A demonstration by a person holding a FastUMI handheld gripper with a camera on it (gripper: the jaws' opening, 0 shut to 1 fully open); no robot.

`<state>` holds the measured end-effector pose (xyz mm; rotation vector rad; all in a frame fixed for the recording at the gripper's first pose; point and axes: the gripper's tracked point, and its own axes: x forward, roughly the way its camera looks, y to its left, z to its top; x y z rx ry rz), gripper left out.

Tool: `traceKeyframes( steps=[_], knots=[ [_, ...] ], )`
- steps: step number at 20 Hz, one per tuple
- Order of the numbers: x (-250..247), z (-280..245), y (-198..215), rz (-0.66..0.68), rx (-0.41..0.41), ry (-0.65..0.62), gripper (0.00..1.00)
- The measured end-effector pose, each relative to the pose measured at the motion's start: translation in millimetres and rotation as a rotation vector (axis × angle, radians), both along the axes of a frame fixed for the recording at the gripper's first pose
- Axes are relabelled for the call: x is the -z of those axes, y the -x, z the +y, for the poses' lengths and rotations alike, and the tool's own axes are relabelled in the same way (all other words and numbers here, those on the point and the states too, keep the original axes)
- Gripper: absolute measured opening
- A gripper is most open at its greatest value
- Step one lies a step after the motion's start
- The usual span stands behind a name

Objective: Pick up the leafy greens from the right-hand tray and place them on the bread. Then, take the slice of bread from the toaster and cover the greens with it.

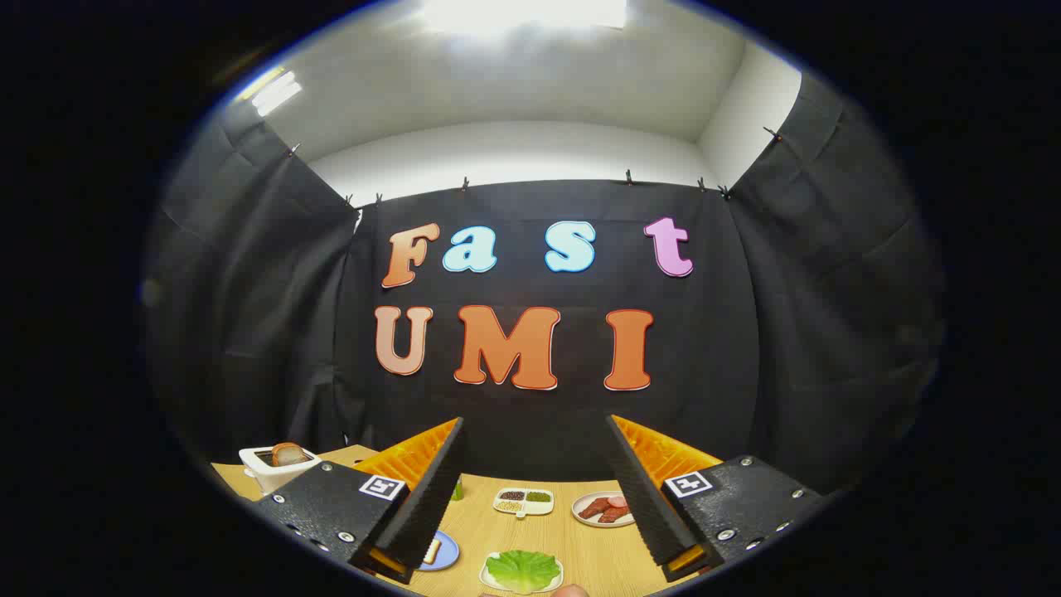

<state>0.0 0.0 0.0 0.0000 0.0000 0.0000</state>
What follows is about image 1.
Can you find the blue plate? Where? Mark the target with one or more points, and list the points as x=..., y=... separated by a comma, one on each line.
x=448, y=554

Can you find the white square plate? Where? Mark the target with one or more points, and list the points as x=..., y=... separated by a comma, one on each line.
x=489, y=582

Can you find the white oval plate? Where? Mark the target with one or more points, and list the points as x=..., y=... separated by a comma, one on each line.
x=583, y=519

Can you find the white toaster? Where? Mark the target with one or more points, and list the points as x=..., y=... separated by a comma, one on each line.
x=265, y=477

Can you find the white bread slice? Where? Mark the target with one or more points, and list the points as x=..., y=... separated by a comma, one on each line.
x=431, y=551

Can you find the green lettuce leaf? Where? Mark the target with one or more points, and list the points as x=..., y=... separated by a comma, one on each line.
x=522, y=570

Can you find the small ceiling light panel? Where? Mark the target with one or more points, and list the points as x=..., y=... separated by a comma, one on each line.
x=275, y=91

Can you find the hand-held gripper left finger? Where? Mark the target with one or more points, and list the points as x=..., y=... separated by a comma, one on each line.
x=431, y=497

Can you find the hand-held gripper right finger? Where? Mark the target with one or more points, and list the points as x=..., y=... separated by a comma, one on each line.
x=642, y=497

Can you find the brown toast slice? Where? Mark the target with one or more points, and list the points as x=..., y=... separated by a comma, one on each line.
x=288, y=453

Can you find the large ceiling light panel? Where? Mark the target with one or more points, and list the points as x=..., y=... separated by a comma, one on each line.
x=522, y=12

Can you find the brown meat slice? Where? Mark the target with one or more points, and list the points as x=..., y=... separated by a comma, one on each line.
x=615, y=515
x=593, y=507

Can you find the black backdrop cloth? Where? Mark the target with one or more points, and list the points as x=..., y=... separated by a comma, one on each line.
x=729, y=348

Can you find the green drink bottle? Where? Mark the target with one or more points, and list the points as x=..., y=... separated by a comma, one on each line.
x=457, y=491

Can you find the white divided dish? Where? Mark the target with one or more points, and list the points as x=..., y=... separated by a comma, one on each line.
x=524, y=509

